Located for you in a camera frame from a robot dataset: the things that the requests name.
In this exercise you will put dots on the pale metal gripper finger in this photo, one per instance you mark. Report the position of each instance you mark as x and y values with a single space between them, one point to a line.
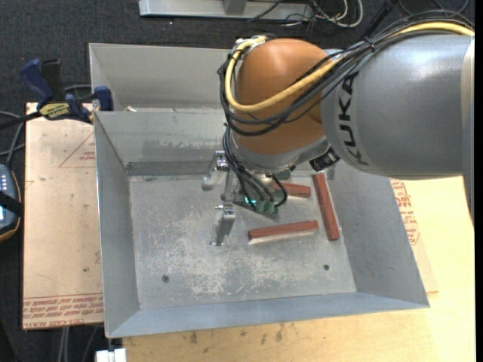
222 161
225 226

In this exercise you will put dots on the red-brown flat block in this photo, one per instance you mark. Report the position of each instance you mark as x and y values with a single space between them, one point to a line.
283 230
300 190
326 209

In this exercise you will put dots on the grey metal bin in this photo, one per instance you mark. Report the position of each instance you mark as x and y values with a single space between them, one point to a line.
181 255

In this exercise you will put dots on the brown cardboard board, red print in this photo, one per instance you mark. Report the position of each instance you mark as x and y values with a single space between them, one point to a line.
60 217

